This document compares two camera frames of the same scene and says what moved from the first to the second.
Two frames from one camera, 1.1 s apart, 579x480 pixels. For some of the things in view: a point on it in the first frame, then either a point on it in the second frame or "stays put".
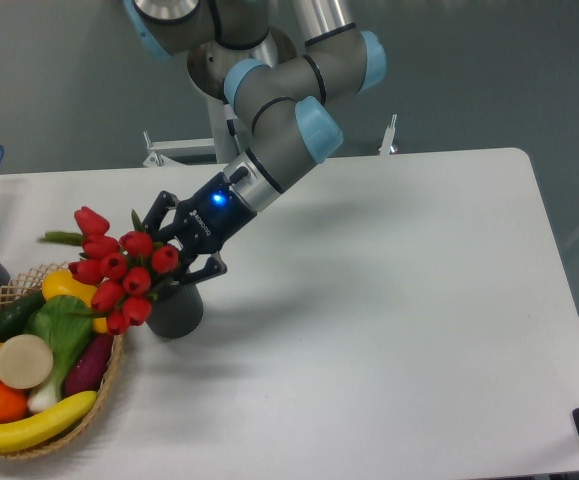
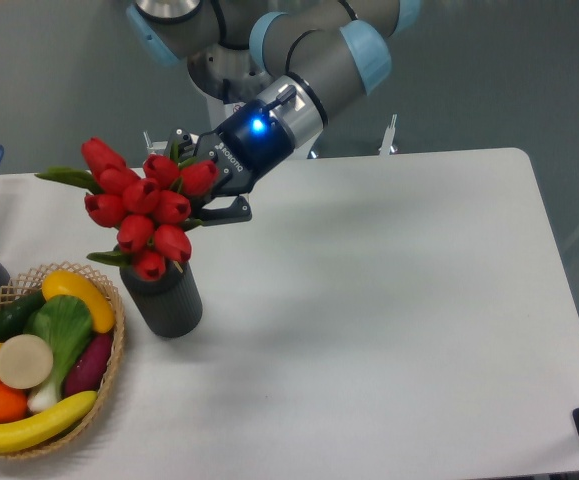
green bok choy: [65, 322] stays put
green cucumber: [6, 322] stays put
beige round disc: [24, 361] stays put
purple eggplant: [86, 374] stays put
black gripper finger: [155, 216] -> [180, 146]
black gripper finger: [214, 266] -> [237, 212]
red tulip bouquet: [125, 265] -> [150, 209]
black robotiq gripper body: [209, 217] -> [250, 144]
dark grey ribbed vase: [177, 311] stays put
